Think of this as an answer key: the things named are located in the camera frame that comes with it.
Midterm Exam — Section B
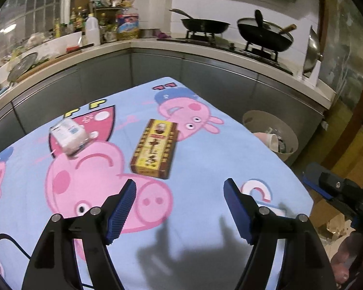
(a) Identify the barred window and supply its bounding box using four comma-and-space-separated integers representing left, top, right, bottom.
0, 0, 71, 58

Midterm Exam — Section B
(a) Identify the person's right hand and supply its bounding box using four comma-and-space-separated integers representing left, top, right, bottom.
333, 236, 362, 282

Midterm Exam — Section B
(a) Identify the kitchen counter with grey cabinets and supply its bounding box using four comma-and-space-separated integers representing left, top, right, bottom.
0, 38, 336, 158

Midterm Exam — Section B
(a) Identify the torn cardboard piece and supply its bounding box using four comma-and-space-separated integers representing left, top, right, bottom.
316, 214, 354, 243

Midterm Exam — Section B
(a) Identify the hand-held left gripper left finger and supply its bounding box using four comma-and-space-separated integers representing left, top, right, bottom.
22, 179, 136, 290

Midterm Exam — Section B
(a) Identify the black wok with lid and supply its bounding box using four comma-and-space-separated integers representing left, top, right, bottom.
237, 10, 297, 52

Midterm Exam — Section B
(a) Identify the row of sauce bottles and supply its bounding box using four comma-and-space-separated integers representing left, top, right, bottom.
53, 6, 90, 38

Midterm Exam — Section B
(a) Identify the glass pot lid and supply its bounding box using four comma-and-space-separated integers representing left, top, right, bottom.
8, 52, 38, 82

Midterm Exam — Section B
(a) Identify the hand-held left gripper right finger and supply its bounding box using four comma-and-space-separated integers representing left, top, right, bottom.
223, 178, 334, 290

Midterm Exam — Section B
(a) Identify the yellow cooking oil bottle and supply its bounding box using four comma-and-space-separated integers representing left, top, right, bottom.
115, 6, 140, 41

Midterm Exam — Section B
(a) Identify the pink and white tissue pack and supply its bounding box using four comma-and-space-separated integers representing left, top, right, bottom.
49, 118, 90, 157

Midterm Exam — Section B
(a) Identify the pink paper cup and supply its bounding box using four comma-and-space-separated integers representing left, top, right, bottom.
254, 131, 280, 152

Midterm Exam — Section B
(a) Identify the gas stove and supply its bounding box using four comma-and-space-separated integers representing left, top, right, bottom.
157, 32, 294, 76

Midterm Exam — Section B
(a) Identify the stainless steel wok lid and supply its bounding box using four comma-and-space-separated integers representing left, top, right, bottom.
302, 26, 324, 77

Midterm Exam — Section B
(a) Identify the blue cartoon pig printed blanket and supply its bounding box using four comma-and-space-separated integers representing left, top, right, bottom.
0, 76, 315, 290

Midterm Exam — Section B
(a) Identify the white plastic jug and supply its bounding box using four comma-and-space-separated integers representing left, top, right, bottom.
85, 14, 102, 47

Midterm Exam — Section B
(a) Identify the white basin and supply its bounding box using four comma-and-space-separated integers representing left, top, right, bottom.
24, 31, 83, 58

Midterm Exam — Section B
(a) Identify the long wooden cutting board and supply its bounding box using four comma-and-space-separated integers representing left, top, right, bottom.
16, 51, 83, 76

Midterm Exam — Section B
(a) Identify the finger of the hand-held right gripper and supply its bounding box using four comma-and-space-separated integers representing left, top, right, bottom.
302, 162, 351, 203

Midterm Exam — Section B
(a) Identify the beige round bin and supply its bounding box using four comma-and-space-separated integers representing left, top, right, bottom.
242, 110, 299, 162

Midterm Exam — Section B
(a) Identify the yellow and brown cardboard box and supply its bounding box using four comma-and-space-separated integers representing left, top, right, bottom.
130, 119, 179, 179

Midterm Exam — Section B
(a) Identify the black cable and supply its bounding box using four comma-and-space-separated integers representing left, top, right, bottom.
0, 233, 93, 290

